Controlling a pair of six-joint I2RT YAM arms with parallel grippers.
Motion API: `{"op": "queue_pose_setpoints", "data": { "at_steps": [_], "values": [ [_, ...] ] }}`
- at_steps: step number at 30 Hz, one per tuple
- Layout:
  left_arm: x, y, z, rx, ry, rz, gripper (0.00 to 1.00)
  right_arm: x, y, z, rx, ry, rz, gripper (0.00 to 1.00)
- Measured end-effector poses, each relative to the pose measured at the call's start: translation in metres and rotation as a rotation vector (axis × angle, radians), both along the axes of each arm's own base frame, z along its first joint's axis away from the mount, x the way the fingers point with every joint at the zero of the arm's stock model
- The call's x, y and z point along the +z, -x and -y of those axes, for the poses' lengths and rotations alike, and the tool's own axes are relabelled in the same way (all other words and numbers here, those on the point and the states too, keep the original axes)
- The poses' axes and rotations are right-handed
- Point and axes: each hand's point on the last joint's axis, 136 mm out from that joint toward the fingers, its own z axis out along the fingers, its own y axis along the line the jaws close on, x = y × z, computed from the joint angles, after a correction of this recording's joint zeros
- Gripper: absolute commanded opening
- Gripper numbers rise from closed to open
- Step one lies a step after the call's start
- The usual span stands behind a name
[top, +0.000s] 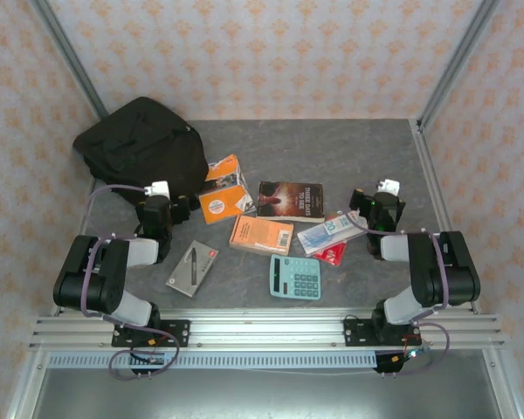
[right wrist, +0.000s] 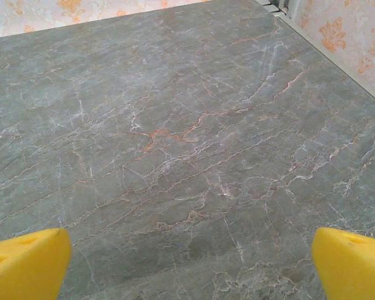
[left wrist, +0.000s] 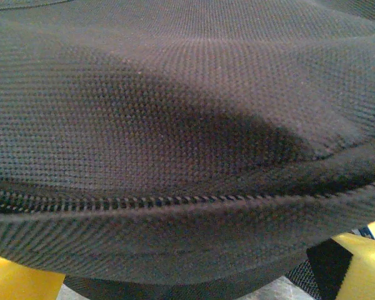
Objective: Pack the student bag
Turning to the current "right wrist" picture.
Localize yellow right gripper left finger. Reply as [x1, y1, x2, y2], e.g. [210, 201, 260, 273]
[0, 227, 73, 300]

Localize aluminium frame post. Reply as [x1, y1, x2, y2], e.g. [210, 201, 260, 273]
[259, 0, 301, 18]

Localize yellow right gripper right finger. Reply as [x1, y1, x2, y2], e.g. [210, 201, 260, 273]
[312, 227, 375, 300]

